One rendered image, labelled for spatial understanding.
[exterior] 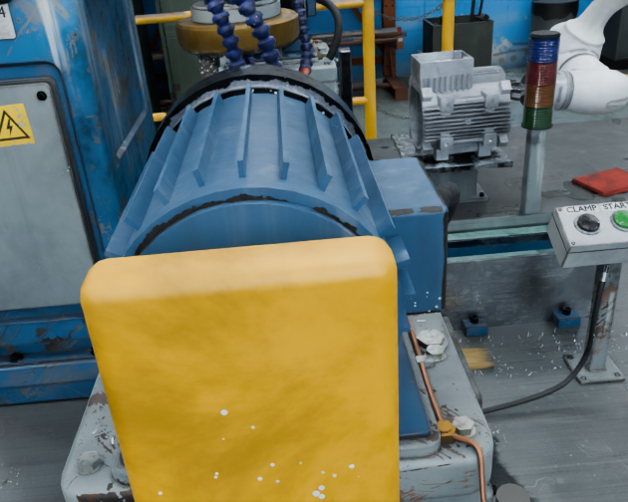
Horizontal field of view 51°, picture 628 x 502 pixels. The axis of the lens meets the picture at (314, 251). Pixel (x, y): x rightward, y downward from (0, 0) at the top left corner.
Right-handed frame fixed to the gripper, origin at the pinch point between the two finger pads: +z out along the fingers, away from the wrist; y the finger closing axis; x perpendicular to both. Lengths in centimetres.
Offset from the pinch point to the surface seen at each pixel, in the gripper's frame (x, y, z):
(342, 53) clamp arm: -13.2, 36.2, 31.8
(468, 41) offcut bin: 52, -407, -133
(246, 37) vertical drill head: -18, 57, 48
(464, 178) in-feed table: 21.8, 1.7, -4.8
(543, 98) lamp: -3.3, 22.0, -11.5
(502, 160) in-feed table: 14.6, 8.8, -10.9
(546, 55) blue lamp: -11.7, 22.1, -10.3
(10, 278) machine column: 14, 65, 81
